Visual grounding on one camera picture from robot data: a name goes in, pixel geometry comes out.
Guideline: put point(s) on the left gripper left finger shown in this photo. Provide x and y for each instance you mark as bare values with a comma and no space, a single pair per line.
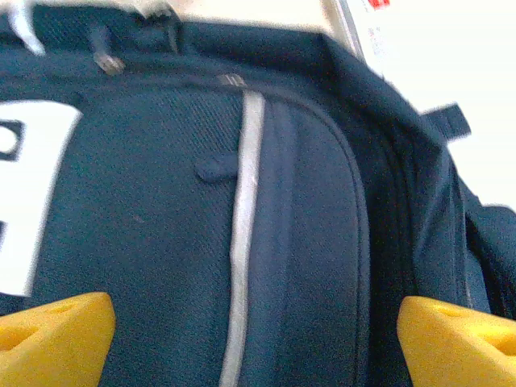
52,346

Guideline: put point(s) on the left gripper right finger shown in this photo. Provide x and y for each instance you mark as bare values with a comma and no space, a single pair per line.
455,350

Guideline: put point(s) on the navy blue backpack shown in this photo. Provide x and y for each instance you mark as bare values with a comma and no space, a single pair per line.
161,221

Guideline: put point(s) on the clear pack with red label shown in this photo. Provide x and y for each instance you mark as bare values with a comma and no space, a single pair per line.
363,24

